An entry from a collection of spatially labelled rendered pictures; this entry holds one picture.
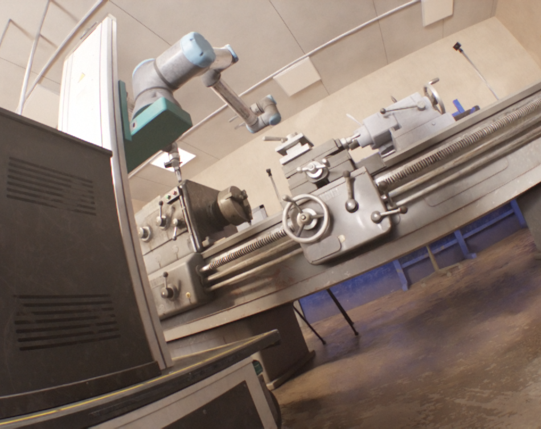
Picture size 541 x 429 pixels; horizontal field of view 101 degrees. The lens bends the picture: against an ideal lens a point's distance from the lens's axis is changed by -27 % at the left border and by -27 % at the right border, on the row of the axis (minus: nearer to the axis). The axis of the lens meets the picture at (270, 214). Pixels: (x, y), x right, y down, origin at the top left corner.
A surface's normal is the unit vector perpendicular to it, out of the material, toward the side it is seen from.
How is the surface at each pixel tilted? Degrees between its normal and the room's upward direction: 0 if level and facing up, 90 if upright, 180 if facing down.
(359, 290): 90
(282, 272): 90
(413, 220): 90
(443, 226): 90
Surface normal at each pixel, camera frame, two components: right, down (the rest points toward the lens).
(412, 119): -0.53, -0.49
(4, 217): 0.85, -0.42
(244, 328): -0.44, -0.14
